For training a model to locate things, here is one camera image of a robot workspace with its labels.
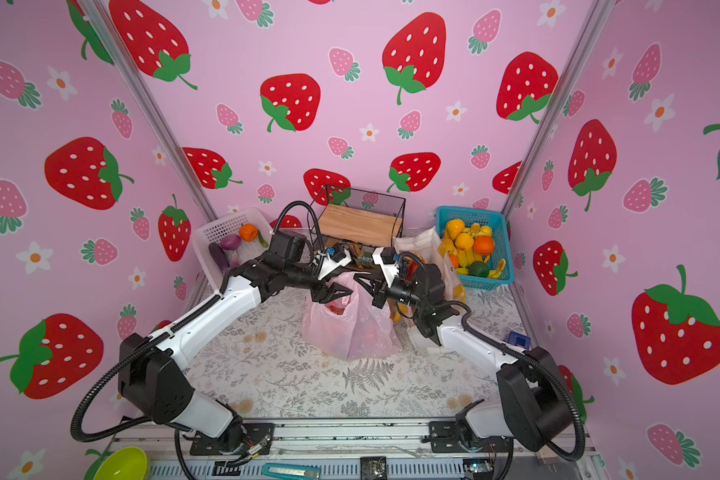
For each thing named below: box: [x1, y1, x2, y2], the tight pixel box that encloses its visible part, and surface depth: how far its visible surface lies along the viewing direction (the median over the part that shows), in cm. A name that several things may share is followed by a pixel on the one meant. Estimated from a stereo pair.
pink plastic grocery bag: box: [302, 272, 402, 359], surface depth 78 cm
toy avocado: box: [468, 261, 490, 278], surface depth 100 cm
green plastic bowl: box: [93, 446, 148, 480], surface depth 70 cm
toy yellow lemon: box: [455, 232, 475, 251], surface depth 109 cm
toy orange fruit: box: [473, 235, 495, 256], surface depth 109 cm
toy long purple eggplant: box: [208, 242, 230, 270], surface depth 112 cm
